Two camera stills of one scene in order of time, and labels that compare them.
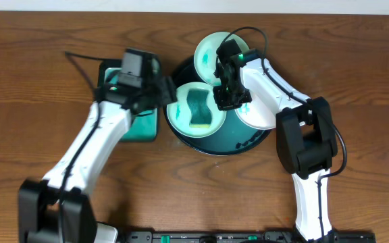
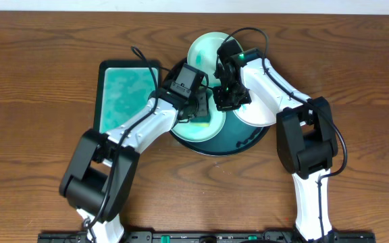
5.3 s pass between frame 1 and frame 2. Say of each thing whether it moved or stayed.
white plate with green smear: stayed
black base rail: stayed
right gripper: stayed
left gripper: moved
